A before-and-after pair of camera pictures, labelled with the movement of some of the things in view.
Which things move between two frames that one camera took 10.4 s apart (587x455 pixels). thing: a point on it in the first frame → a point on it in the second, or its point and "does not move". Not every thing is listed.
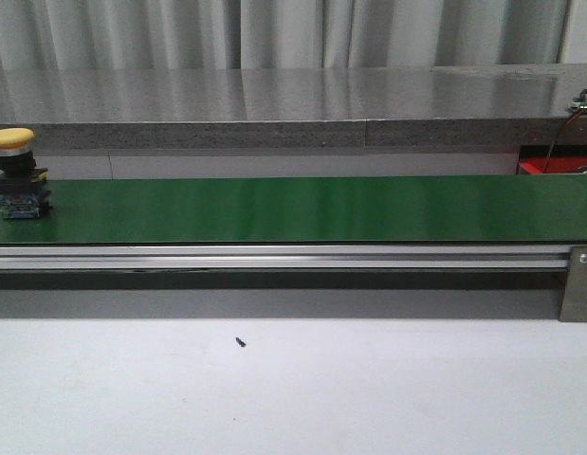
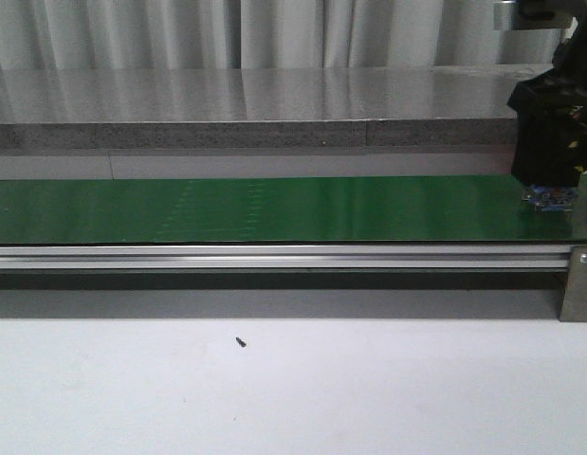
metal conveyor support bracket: [579, 296] does not move
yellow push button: [20, 186] → [548, 198]
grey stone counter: [295, 106] does not move
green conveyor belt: [308, 210] does not move
